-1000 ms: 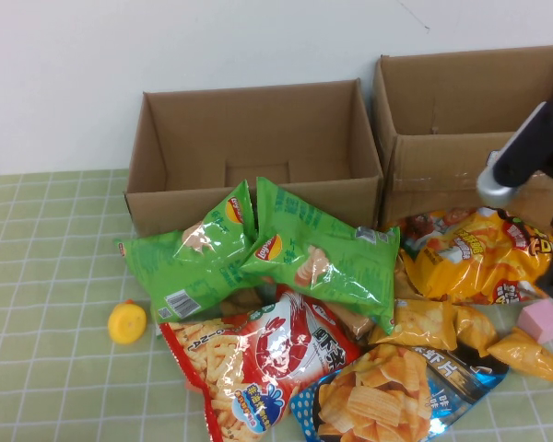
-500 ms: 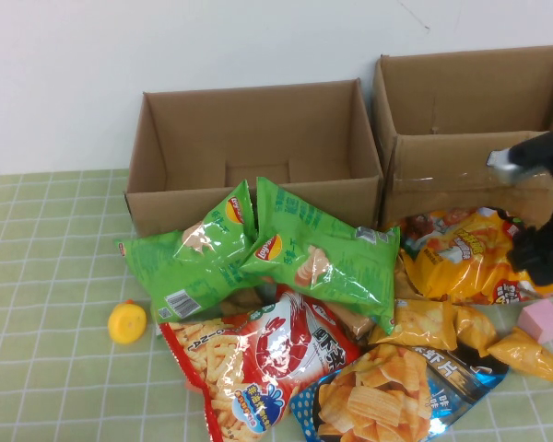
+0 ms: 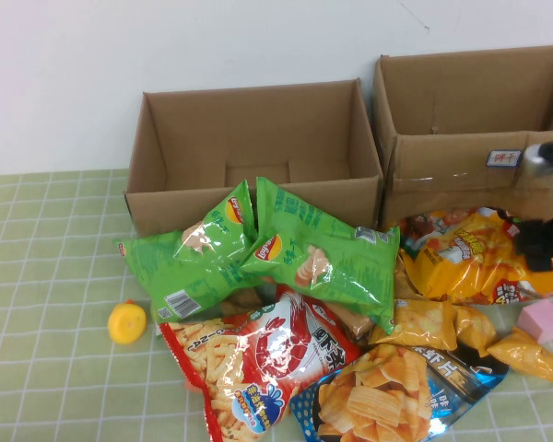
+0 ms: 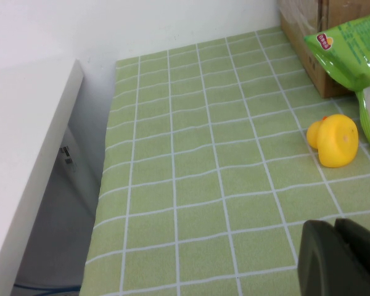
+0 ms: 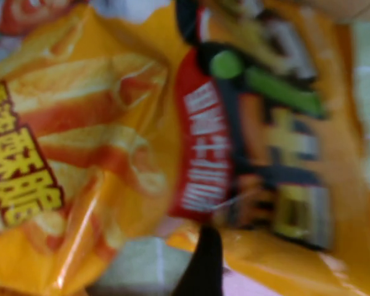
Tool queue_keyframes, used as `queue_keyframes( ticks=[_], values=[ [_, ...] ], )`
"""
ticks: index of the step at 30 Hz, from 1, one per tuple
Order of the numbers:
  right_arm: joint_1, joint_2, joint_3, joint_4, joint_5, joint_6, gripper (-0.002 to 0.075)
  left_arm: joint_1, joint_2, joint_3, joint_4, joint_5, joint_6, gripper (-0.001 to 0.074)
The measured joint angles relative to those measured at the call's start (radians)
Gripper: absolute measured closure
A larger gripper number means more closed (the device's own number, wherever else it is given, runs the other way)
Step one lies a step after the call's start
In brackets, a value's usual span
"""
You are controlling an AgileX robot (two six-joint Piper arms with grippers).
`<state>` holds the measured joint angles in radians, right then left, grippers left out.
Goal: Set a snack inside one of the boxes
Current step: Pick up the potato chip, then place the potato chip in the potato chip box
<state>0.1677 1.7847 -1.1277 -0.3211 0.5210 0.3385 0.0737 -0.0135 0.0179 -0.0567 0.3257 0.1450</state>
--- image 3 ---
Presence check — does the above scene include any white label with blue border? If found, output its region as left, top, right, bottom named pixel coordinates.
left=486, top=148, right=524, bottom=168

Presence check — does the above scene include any small yellow chip bag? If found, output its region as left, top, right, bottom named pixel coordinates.
left=393, top=255, right=423, bottom=300
left=487, top=325, right=553, bottom=382
left=367, top=297, right=459, bottom=352
left=453, top=304, right=500, bottom=358

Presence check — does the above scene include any open plain cardboard box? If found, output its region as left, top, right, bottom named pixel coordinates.
left=124, top=78, right=383, bottom=238

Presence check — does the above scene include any blue shrimp chip bag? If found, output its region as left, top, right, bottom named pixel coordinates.
left=288, top=343, right=511, bottom=442

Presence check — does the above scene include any large orange snack bag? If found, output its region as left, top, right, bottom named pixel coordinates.
left=394, top=205, right=553, bottom=307

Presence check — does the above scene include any red shrimp stick bag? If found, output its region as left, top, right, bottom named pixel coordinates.
left=159, top=289, right=363, bottom=442

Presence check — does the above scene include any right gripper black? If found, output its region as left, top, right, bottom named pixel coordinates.
left=496, top=200, right=553, bottom=273

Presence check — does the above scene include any green chip bag with barcode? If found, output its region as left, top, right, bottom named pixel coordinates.
left=114, top=228, right=260, bottom=326

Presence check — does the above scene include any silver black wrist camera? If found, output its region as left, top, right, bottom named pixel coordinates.
left=522, top=139, right=553, bottom=179

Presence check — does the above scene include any large green Lay's chip bag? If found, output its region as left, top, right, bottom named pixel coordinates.
left=241, top=176, right=401, bottom=336

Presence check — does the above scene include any yellow rubber duck toy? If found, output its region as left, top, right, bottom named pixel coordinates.
left=107, top=298, right=148, bottom=346

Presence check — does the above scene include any taped cardboard box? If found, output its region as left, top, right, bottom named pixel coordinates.
left=371, top=41, right=553, bottom=234

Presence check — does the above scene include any green checked tablecloth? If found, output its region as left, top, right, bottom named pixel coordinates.
left=0, top=169, right=553, bottom=442

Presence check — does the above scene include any pink cube block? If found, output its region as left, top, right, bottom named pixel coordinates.
left=516, top=297, right=553, bottom=344

